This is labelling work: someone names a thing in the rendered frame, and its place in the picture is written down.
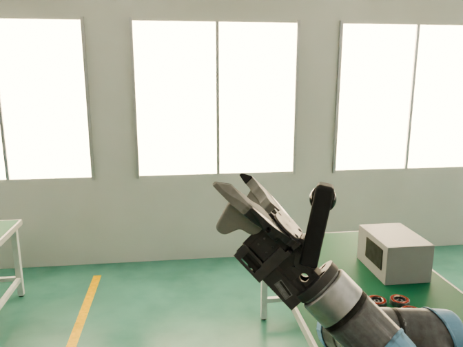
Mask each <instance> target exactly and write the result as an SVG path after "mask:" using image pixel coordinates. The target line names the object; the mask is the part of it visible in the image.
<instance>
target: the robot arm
mask: <svg viewBox="0 0 463 347"><path fill-rule="evenodd" d="M239 176H240V177H241V178H242V179H243V181H244V183H245V184H246V185H247V186H248V187H249V188H250V189H251V190H250V192H249V194H248V196H246V195H245V194H243V193H241V192H240V191H239V190H237V189H236V188H235V187H234V186H233V185H232V184H229V183H224V182H214V183H213V186H214V188H215V189H216V190H217V191H218V192H219V193H220V194H221V195H222V196H223V197H224V198H225V199H226V200H227V201H228V203H227V205H226V207H225V209H224V211H223V213H222V214H221V216H220V218H219V220H218V222H217V223H216V229H217V231H218V232H219V233H222V234H228V233H231V232H233V231H236V230H239V229H241V230H243V231H245V232H247V233H248V234H251V235H250V236H249V237H248V238H247V239H246V240H245V241H244V242H243V245H242V246H241V247H240V248H239V249H238V250H237V252H236V254H234V257H235V258H236V259H237V260H238V261H239V262H240V263H241V264H242V265H243V266H244V267H245V268H246V269H247V270H248V271H249V272H250V273H251V274H252V275H253V277H254V278H255V279H256V280H257V281H258V282H259V283H260V282H261V281H262V280H263V281H264V282H265V283H266V284H267V285H268V287H269V288H270V289H271V290H272V291H273V292H274V293H275V294H277V296H279V298H280V299H281V300H282V301H283V302H284V303H285V304H286V305H287V306H288V307H289V308H290V309H291V310H293V309H294V308H295V307H296V306H297V305H299V303H301V302H302V303H304V307H305V308H306V309H307V310H308V312H309V313H310V314H311V315H312V316H313V317H314V318H315V319H316V320H317V321H318V322H317V328H316V330H317V334H318V338H319V340H320V342H321V343H322V345H323V346H324V347H463V323H462V321H461V319H460V318H459V317H458V316H457V315H456V314H455V313H454V312H453V311H450V310H447V309H441V308H429V307H422V308H389V307H379V306H378V305H377V304H376V303H375V302H374V301H373V300H372V299H371V298H370V297H369V296H368V295H367V294H366V293H365V292H364V291H363V290H362V289H361V288H360V287H359V286H358V285H357V284H356V283H355V282H354V281H353V280H352V279H351V278H350V277H349V276H348V275H347V274H346V273H345V272H344V271H343V270H342V269H338V267H337V266H336V265H335V264H334V263H333V262H332V261H331V260H330V261H328V262H326V263H325V264H323V265H322V266H321V267H320V268H318V260H319V257H320V252H321V248H322V243H323V239H324V236H325V230H326V227H327V221H328V217H329V212H330V210H332V209H333V208H334V206H335V205H336V200H337V197H336V193H335V192H334V186H333V185H332V184H329V183H326V182H319V183H318V184H317V186H316V188H314V189H313V190H312V192H311V193H310V196H309V201H310V204H311V212H310V216H309V221H308V225H307V230H306V234H304V233H302V230H301V228H300V227H299V226H298V225H297V224H296V223H295V222H294V221H293V220H292V219H291V218H290V217H289V215H288V214H287V212H286V211H285V210H284V209H283V208H282V207H281V206H280V204H279V203H278V202H277V201H276V200H275V199H274V197H273V196H272V195H270V194H269V192H268V191H267V190H266V189H265V188H264V187H263V186H262V185H261V184H260V183H259V182H258V181H257V180H256V179H255V178H254V177H253V176H250V175H247V174H244V173H241V174H240V175H239ZM241 259H243V260H244V261H245V262H246V263H247V264H248V266H247V265H246V264H245V263H244V262H243V261H242V260H241ZM251 269H252V270H251ZM303 273H306V274H307V275H308V276H304V275H303Z"/></svg>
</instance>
